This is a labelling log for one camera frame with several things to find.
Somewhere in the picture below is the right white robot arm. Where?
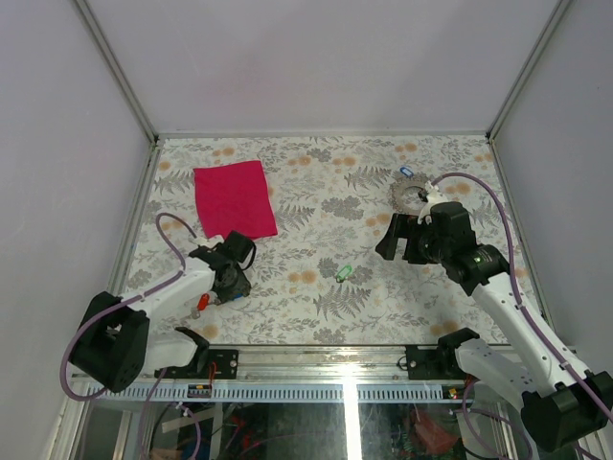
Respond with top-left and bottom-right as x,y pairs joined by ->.
375,201 -> 612,452

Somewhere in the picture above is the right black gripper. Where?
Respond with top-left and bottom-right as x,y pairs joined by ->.
375,213 -> 449,265

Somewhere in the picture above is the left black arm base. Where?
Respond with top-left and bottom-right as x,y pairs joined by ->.
192,349 -> 239,382

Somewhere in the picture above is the red tag key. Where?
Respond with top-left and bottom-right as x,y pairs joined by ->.
190,293 -> 216,319

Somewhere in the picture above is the floral table mat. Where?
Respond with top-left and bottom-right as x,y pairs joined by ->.
125,135 -> 507,345

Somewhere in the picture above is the red cloth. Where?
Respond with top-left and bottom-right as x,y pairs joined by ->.
193,160 -> 278,240

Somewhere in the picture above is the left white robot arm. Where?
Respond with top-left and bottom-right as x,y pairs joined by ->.
62,231 -> 257,393

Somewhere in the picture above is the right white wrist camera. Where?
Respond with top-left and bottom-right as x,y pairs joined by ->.
418,181 -> 448,224

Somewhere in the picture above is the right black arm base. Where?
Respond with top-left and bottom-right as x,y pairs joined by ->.
405,328 -> 480,380

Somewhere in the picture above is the green tag key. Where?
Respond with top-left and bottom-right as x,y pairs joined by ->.
334,264 -> 353,283

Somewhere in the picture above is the aluminium front rail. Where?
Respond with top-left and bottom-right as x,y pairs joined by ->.
119,344 -> 583,403

